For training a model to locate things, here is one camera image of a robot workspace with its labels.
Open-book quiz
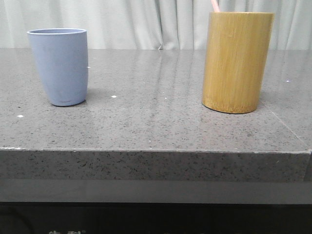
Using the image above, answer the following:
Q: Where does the bamboo cylinder holder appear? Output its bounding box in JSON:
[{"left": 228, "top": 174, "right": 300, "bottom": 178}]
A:
[{"left": 202, "top": 12, "right": 274, "bottom": 114}]

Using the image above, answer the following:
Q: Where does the pale green curtain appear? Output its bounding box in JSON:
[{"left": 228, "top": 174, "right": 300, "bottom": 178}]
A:
[{"left": 0, "top": 0, "right": 312, "bottom": 50}]

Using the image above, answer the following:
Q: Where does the pink chopstick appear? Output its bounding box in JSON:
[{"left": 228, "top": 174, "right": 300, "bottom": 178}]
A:
[{"left": 211, "top": 0, "right": 220, "bottom": 12}]

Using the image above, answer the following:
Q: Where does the blue cup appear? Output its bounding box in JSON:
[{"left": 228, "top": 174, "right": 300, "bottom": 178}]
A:
[{"left": 27, "top": 28, "right": 88, "bottom": 106}]

